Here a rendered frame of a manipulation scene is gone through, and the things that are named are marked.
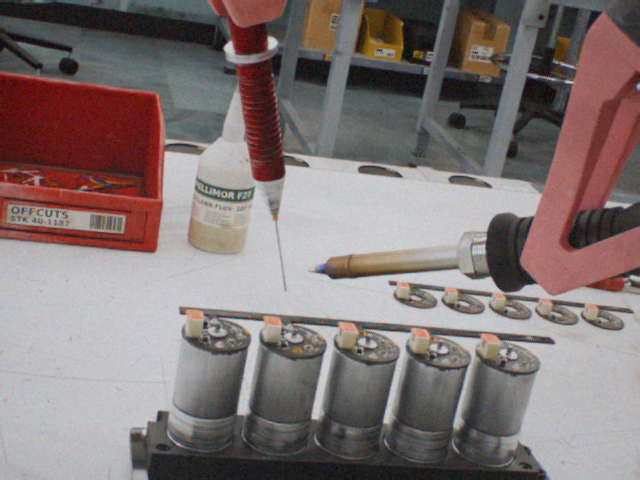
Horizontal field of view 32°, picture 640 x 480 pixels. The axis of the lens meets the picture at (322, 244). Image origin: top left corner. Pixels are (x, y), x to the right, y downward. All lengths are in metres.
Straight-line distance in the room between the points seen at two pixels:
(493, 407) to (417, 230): 0.32
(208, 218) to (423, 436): 0.24
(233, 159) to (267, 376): 0.23
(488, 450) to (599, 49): 0.19
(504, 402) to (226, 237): 0.25
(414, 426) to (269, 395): 0.06
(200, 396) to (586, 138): 0.17
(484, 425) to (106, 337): 0.19
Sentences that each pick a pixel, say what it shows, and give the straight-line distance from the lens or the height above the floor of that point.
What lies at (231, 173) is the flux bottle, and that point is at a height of 0.80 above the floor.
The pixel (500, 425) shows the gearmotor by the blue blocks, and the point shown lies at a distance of 0.43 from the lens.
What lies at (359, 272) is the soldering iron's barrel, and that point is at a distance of 0.37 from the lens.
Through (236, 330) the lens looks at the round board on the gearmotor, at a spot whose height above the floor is 0.81.
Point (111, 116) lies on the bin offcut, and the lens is 0.71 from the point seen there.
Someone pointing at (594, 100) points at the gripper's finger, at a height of 0.93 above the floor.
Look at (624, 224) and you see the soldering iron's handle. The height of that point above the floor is 0.90.
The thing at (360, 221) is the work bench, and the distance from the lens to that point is 0.72.
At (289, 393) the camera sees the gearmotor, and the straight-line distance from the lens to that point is 0.40.
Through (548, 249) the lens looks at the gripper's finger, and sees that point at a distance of 0.32.
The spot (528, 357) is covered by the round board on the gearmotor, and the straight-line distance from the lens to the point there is 0.43.
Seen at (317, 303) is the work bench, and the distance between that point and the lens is 0.59.
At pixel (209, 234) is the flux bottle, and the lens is 0.62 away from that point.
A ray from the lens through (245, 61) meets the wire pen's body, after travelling 0.33.
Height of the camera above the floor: 0.99
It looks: 21 degrees down
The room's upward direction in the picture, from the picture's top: 11 degrees clockwise
